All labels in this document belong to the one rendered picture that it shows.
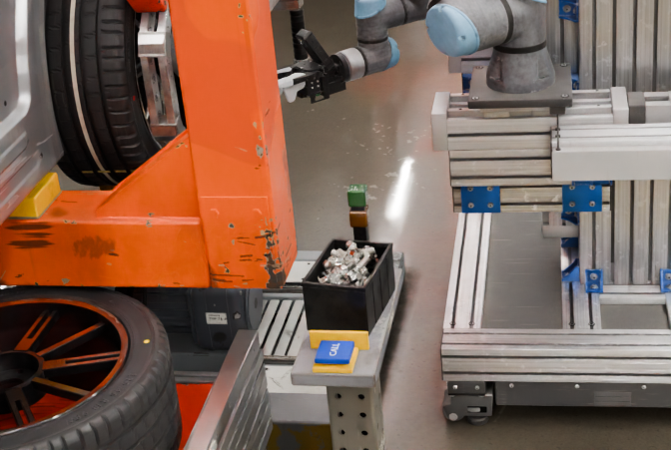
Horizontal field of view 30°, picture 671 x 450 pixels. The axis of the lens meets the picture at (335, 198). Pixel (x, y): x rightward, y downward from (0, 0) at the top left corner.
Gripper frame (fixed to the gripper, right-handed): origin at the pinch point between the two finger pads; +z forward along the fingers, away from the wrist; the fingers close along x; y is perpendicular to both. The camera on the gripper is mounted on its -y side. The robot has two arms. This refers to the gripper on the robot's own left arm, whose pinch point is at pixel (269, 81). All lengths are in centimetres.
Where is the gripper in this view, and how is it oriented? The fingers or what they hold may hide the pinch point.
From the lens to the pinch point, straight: 290.5
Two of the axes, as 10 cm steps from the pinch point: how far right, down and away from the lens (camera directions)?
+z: -8.2, 3.1, -4.8
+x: -5.6, -3.2, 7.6
